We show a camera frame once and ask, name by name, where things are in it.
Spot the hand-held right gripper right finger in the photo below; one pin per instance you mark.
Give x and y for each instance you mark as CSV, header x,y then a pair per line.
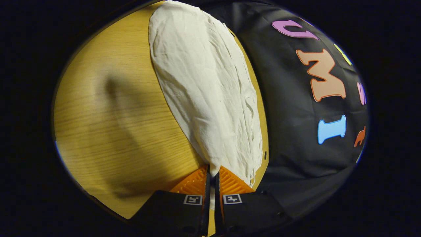
x,y
217,204

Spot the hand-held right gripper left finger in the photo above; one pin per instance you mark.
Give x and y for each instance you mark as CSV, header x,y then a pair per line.
x,y
205,197

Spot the white jeans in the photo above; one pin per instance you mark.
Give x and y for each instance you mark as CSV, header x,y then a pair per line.
x,y
204,82

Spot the black backdrop cloth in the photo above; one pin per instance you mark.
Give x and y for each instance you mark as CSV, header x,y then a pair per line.
x,y
289,131

